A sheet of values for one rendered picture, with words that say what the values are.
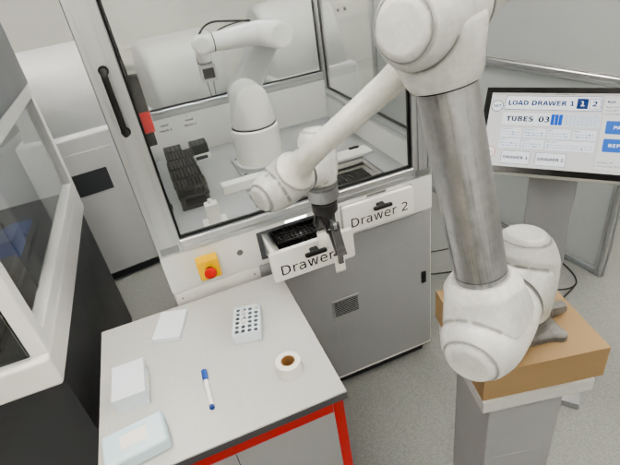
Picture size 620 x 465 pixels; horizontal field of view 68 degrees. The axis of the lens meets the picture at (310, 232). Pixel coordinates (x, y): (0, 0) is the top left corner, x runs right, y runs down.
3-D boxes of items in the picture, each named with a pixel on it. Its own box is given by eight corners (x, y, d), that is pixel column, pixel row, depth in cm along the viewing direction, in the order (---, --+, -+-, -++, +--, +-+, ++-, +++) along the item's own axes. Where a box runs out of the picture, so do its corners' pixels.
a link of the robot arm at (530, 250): (560, 296, 113) (576, 220, 102) (539, 344, 102) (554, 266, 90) (494, 277, 123) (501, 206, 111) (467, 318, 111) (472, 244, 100)
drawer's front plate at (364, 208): (413, 211, 175) (413, 185, 169) (345, 234, 168) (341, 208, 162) (411, 209, 176) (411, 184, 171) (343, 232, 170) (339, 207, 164)
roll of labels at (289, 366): (305, 375, 123) (304, 364, 121) (281, 384, 122) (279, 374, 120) (298, 357, 129) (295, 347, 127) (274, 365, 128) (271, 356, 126)
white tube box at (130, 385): (150, 402, 123) (144, 389, 120) (118, 414, 121) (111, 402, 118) (149, 369, 133) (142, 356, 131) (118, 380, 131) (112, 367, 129)
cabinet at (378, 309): (434, 350, 222) (435, 207, 179) (228, 436, 198) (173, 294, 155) (350, 253, 300) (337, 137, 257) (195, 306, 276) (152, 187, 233)
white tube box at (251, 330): (262, 339, 137) (259, 330, 135) (234, 344, 137) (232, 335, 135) (262, 312, 147) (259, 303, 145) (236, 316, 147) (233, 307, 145)
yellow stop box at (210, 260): (222, 276, 154) (218, 258, 150) (202, 283, 152) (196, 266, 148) (220, 268, 158) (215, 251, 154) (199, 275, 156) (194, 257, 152)
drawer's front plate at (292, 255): (355, 256, 156) (352, 228, 151) (275, 283, 150) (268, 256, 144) (352, 253, 158) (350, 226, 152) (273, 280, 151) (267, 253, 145)
